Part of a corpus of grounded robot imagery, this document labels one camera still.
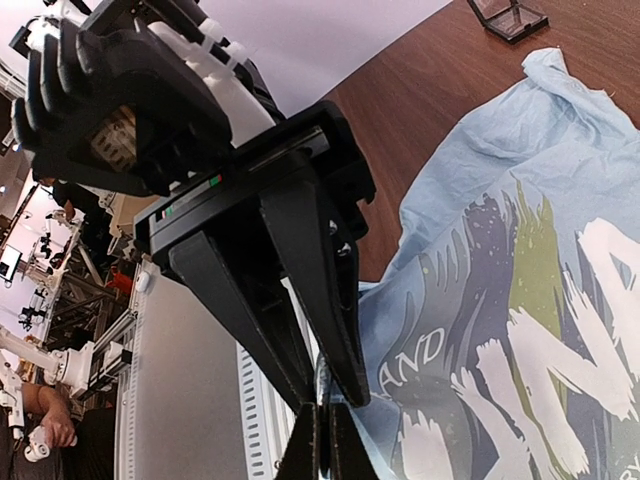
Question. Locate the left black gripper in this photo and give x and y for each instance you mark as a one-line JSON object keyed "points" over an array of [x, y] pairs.
{"points": [[286, 207]]}

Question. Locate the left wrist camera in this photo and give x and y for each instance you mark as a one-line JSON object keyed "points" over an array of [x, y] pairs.
{"points": [[119, 112]]}

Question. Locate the person in black shirt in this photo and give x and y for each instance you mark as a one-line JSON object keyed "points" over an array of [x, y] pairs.
{"points": [[83, 449]]}

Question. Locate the light blue printed t-shirt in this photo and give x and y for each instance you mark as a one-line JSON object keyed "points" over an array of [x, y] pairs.
{"points": [[502, 341]]}

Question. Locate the black open brooch case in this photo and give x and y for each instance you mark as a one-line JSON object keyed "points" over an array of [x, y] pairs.
{"points": [[511, 21]]}

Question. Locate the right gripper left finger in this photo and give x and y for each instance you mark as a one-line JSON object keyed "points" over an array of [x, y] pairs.
{"points": [[301, 459]]}

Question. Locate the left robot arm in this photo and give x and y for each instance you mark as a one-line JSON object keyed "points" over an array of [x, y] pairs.
{"points": [[223, 66]]}

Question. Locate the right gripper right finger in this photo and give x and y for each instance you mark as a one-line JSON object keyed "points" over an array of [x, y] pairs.
{"points": [[349, 459]]}

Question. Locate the aluminium front rail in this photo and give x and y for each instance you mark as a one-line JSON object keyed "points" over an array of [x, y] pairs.
{"points": [[193, 404]]}

